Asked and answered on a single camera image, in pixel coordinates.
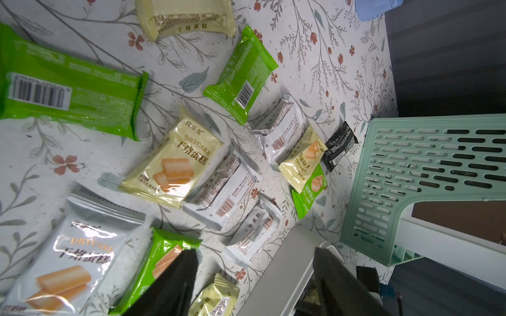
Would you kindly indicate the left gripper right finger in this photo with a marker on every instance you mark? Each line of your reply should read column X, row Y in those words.
column 339, row 292

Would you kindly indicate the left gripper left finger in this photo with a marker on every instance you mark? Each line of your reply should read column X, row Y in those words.
column 171, row 293

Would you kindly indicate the green cookie packet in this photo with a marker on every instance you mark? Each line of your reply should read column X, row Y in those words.
column 165, row 248
column 314, row 186
column 243, row 76
column 43, row 83

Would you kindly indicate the yellow cookie packet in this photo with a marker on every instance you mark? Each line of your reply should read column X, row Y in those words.
column 163, row 18
column 168, row 176
column 218, row 299
column 303, row 160

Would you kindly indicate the silver white cookie packet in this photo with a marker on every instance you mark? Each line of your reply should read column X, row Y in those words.
column 74, row 260

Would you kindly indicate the black cookie packet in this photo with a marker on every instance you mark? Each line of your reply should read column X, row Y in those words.
column 342, row 141

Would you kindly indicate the white storage box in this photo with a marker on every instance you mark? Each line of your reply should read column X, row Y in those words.
column 282, row 288

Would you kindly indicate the mint green file organizer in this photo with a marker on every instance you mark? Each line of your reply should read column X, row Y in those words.
column 405, row 161

